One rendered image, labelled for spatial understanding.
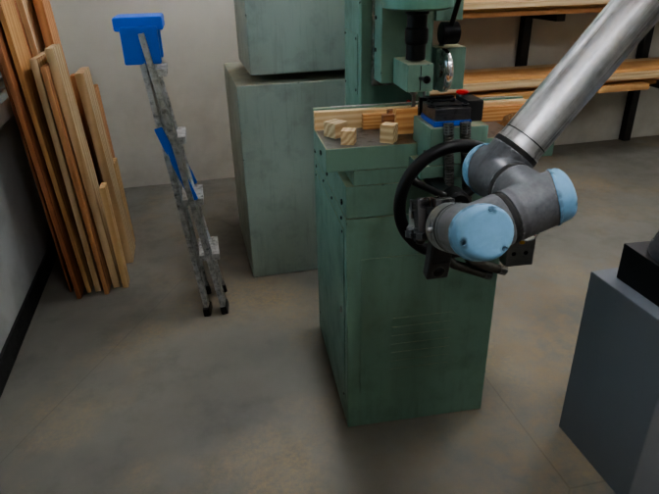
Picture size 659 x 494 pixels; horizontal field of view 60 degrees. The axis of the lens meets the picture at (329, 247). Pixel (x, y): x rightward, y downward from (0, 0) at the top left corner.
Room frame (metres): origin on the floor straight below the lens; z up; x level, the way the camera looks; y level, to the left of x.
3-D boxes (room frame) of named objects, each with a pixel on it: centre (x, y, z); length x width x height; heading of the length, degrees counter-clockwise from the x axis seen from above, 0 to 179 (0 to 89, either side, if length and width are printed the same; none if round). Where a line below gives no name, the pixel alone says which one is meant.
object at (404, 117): (1.48, -0.28, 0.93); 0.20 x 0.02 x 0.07; 99
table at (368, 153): (1.44, -0.28, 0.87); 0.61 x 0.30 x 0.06; 99
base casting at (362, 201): (1.66, -0.22, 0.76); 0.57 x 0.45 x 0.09; 9
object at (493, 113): (1.57, -0.37, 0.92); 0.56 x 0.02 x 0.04; 99
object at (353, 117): (1.57, -0.26, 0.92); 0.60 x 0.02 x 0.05; 99
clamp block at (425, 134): (1.36, -0.30, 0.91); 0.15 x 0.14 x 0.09; 99
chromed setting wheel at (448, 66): (1.69, -0.34, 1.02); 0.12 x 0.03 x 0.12; 9
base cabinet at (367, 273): (1.66, -0.21, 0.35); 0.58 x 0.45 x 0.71; 9
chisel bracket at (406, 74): (1.56, -0.23, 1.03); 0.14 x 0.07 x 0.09; 9
